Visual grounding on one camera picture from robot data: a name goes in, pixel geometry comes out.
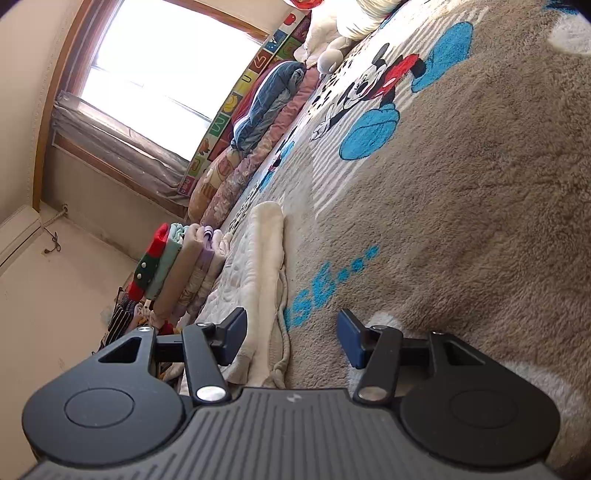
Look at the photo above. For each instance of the cartoon mouse printed blanket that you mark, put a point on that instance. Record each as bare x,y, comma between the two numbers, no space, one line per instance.
461,184

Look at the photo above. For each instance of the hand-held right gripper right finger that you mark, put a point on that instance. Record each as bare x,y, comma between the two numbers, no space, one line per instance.
348,339

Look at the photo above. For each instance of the white air conditioner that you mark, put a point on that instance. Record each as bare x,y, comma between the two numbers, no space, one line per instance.
18,235

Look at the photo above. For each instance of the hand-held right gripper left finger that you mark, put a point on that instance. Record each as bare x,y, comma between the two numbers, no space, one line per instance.
235,332

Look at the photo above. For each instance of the folded clothes stack red top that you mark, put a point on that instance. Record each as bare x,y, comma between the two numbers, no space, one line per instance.
184,267

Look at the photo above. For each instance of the grey patterned curtain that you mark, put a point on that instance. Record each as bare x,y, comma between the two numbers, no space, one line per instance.
115,138

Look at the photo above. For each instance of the blue and maroon folded quilt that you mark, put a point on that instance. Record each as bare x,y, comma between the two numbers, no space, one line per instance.
263,110

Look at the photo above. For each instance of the window with wooden frame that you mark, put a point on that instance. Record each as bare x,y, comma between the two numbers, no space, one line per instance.
161,55

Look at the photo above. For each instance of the folded clothes stack striped top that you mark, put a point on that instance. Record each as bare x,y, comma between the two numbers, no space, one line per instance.
122,314

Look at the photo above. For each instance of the white quilted pants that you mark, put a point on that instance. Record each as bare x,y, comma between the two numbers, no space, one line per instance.
258,277

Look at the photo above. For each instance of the colourful alphabet foam mat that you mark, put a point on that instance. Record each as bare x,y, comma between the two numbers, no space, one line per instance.
231,99

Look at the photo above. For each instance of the orange rolled quilt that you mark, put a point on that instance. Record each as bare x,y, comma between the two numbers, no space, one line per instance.
307,3

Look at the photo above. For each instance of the peach cartoon pillow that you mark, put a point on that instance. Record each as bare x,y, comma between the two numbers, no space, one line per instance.
212,180

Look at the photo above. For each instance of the white plush toy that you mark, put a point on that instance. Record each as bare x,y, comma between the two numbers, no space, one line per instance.
330,57
323,32

